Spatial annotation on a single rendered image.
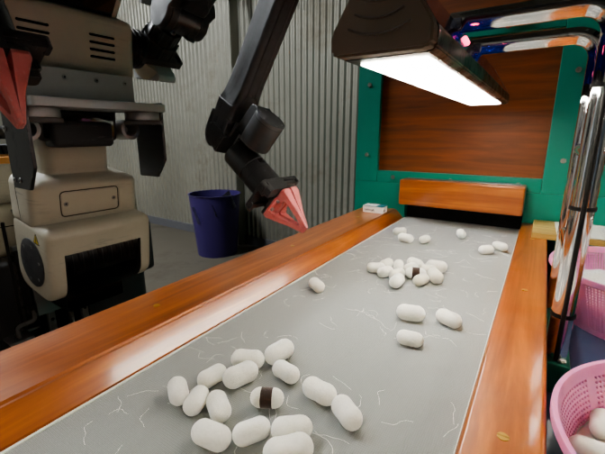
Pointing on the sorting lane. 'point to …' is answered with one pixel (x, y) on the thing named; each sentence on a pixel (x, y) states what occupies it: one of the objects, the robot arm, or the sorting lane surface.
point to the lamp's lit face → (432, 79)
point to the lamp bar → (412, 40)
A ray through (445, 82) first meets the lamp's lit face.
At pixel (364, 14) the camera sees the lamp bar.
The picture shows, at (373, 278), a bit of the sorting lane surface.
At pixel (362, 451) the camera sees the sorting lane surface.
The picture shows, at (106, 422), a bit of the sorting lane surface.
